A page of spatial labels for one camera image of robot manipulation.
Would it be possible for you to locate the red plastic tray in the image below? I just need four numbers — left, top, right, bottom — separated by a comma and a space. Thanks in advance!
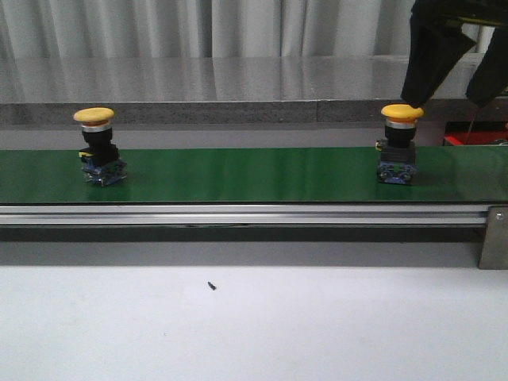
443, 121, 507, 146

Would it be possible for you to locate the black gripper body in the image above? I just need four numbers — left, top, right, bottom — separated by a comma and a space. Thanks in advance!
411, 0, 507, 28

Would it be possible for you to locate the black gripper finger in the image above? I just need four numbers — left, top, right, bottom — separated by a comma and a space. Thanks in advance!
466, 28, 507, 108
401, 13, 476, 108

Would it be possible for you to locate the grey pleated curtain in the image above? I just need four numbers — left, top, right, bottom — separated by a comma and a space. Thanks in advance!
0, 0, 508, 60

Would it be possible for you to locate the grey granite counter slab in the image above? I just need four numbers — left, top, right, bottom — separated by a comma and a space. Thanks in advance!
0, 53, 508, 129

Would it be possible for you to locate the steel conveyor support bracket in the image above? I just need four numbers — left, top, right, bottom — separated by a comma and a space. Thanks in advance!
479, 206, 508, 270

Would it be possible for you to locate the yellow mushroom push button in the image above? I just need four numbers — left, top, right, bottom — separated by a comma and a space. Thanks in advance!
73, 107, 126, 187
375, 104, 424, 185

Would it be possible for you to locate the green conveyor belt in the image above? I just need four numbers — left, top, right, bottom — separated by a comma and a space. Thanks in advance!
1, 146, 507, 204

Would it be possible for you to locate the aluminium conveyor side rail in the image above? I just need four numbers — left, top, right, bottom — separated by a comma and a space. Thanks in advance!
1, 203, 490, 225

